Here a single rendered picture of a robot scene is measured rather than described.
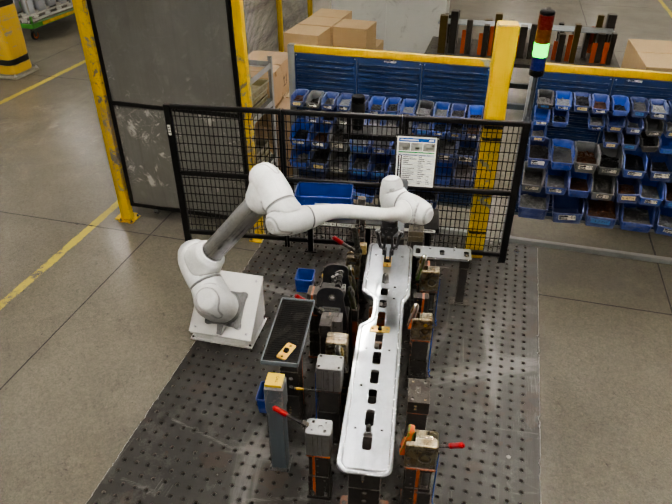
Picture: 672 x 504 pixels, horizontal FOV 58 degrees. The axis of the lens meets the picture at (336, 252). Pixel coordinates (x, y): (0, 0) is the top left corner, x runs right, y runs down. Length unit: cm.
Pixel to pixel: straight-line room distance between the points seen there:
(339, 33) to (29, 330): 436
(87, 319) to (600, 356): 339
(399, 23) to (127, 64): 500
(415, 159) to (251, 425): 159
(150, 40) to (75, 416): 256
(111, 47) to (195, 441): 315
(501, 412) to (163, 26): 334
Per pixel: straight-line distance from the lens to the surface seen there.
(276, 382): 215
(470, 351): 299
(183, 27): 454
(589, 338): 436
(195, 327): 302
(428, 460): 217
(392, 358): 247
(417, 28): 903
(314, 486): 236
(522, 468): 259
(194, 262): 278
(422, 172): 330
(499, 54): 313
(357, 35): 693
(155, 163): 511
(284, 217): 236
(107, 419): 379
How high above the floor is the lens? 270
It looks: 34 degrees down
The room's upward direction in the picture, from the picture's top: straight up
